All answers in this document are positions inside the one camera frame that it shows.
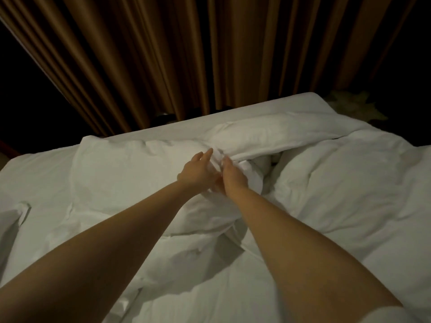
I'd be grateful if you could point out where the person's left hand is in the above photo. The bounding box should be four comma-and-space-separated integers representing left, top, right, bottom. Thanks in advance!
177, 148, 223, 194

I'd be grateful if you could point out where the person's right hand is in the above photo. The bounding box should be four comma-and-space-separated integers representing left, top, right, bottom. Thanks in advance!
214, 155, 250, 199

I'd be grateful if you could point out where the white duvet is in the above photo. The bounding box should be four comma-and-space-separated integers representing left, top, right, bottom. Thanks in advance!
44, 111, 431, 323

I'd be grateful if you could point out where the white bed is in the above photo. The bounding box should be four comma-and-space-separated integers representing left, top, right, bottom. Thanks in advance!
0, 92, 431, 323

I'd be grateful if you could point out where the white pillow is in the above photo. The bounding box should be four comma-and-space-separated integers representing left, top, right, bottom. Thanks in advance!
0, 201, 32, 256

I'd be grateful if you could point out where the person's left forearm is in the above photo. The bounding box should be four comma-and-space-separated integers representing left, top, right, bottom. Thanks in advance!
0, 181, 196, 323

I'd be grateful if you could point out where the person's right forearm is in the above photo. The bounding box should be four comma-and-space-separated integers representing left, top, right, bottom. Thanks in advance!
229, 188, 405, 323

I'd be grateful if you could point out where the person's white printed shirt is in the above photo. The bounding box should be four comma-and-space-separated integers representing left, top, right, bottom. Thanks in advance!
357, 305, 424, 323

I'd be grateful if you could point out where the brown curtain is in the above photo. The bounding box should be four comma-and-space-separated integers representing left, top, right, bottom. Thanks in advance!
0, 0, 431, 137

